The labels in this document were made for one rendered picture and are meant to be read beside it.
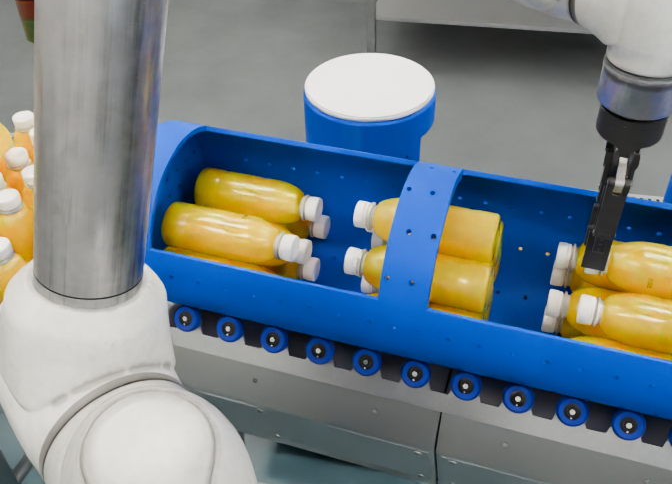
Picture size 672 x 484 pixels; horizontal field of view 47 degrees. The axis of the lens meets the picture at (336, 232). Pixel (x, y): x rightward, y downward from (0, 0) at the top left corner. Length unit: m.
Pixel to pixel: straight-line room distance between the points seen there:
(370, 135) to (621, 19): 0.80
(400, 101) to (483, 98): 2.09
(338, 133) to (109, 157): 0.98
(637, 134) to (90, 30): 0.60
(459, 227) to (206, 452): 0.55
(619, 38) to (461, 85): 2.92
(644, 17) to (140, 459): 0.62
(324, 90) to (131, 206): 1.00
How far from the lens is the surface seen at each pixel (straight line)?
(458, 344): 1.03
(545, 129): 3.50
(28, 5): 1.66
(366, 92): 1.63
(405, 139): 1.60
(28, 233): 1.37
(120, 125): 0.64
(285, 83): 3.79
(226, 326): 1.22
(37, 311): 0.74
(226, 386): 1.29
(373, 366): 1.16
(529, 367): 1.03
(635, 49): 0.86
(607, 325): 1.05
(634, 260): 1.06
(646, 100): 0.90
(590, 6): 0.88
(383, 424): 1.22
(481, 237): 1.05
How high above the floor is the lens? 1.86
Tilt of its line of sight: 41 degrees down
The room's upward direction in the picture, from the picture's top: 2 degrees counter-clockwise
